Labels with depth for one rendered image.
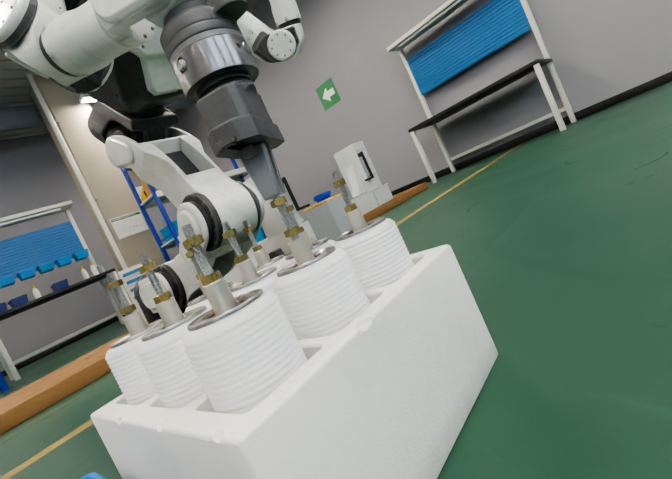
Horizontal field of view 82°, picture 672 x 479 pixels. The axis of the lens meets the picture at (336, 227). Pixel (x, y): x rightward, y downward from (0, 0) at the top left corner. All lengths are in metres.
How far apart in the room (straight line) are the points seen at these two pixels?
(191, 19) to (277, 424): 0.39
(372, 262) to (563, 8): 5.02
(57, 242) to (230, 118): 6.28
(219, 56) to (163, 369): 0.33
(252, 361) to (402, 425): 0.17
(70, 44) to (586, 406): 0.72
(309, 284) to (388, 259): 0.13
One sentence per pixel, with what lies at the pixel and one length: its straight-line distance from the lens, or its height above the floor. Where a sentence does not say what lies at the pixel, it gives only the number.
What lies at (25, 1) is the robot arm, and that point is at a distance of 0.70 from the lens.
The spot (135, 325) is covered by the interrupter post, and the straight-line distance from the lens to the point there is 0.60.
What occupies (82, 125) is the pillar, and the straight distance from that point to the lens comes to 7.56.
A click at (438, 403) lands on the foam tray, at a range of 0.49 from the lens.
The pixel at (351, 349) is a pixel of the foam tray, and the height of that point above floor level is 0.17.
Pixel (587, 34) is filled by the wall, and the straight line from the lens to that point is 5.34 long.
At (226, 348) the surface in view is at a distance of 0.35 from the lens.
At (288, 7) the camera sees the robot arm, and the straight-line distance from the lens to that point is 1.20.
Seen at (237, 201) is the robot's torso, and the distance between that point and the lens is 0.94.
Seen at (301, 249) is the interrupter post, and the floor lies 0.27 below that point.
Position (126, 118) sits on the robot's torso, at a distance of 1.13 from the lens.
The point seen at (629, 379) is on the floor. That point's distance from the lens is 0.54.
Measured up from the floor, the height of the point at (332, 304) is 0.20.
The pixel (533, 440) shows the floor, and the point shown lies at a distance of 0.49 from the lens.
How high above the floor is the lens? 0.30
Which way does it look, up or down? 3 degrees down
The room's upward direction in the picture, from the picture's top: 25 degrees counter-clockwise
